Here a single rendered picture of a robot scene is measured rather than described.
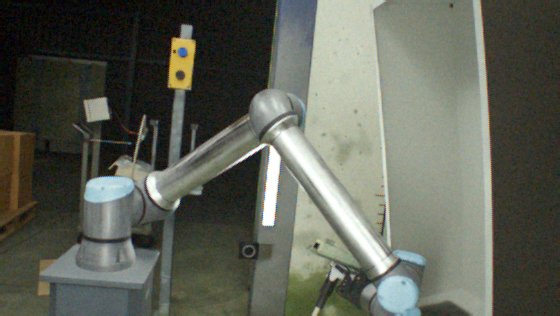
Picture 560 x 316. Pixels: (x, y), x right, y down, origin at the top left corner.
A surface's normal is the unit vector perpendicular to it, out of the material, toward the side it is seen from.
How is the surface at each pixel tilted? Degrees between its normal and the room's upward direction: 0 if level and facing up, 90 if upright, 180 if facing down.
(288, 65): 90
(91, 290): 90
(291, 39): 90
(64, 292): 90
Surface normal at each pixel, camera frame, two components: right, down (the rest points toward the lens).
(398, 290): -0.35, 0.08
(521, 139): 0.18, 0.08
